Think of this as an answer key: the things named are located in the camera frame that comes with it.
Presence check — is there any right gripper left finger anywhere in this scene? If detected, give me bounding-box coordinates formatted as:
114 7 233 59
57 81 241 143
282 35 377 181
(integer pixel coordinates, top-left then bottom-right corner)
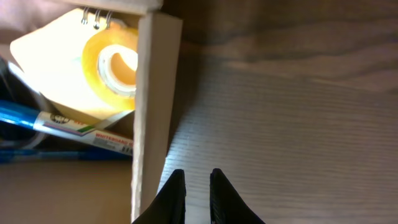
132 169 186 224

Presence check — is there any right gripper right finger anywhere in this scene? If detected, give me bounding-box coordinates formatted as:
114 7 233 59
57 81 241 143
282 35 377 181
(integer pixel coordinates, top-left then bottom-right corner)
210 168 265 224

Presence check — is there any cardboard box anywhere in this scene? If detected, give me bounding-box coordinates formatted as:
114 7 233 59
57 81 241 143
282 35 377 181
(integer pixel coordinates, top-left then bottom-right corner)
1 0 182 223

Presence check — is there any small yellow tape roll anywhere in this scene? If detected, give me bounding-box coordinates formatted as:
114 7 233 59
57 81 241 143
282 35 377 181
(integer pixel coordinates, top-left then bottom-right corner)
81 28 139 110

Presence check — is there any blue ballpoint pen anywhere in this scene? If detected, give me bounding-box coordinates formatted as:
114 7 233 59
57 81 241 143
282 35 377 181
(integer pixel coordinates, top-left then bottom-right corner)
1 147 132 164

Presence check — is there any blue and white marker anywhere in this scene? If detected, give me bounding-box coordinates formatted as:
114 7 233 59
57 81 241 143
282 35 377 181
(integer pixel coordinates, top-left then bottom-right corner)
1 100 134 156

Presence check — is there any yellow sticky note pad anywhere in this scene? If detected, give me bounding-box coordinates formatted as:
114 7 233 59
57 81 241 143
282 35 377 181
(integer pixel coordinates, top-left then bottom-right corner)
11 9 133 126

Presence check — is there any white tape roll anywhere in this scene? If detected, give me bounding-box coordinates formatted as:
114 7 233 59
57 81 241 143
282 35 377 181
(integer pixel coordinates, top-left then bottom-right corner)
1 59 50 149

